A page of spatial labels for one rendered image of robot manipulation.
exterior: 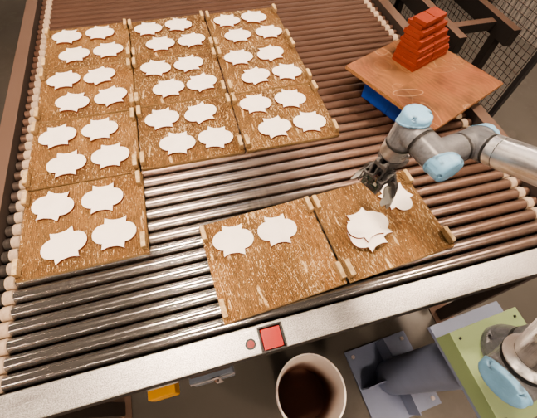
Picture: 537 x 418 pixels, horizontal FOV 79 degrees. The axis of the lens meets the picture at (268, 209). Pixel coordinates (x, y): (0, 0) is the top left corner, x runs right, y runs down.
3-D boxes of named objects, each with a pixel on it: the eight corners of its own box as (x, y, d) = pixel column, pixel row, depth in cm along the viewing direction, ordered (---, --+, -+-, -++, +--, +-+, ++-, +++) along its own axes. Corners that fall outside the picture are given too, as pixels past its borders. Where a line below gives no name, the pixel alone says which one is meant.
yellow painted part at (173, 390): (180, 394, 114) (164, 391, 94) (153, 401, 113) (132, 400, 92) (178, 370, 118) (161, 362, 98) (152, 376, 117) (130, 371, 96)
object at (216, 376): (236, 380, 112) (234, 375, 97) (197, 391, 110) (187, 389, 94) (230, 346, 118) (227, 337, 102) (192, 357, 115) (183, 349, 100)
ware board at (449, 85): (500, 86, 147) (503, 83, 145) (432, 133, 130) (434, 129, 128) (414, 34, 167) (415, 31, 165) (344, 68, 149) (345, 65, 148)
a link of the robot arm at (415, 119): (419, 128, 74) (396, 104, 78) (398, 159, 83) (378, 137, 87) (444, 119, 77) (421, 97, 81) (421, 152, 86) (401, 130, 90)
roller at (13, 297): (517, 189, 135) (525, 182, 131) (2, 311, 102) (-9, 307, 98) (510, 180, 137) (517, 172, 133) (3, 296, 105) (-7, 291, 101)
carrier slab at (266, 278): (346, 284, 106) (347, 282, 105) (224, 325, 98) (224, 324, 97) (305, 199, 123) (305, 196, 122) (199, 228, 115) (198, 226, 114)
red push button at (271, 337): (284, 346, 96) (284, 345, 95) (264, 351, 95) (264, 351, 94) (278, 325, 99) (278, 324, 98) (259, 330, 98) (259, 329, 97)
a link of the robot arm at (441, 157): (483, 153, 74) (450, 121, 79) (447, 167, 71) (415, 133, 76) (463, 174, 81) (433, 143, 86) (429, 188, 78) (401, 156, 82)
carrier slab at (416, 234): (453, 247, 115) (455, 245, 113) (349, 284, 106) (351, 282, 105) (400, 172, 131) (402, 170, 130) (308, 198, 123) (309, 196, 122)
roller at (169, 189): (475, 138, 150) (481, 129, 146) (13, 230, 117) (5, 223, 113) (469, 130, 152) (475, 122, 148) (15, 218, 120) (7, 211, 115)
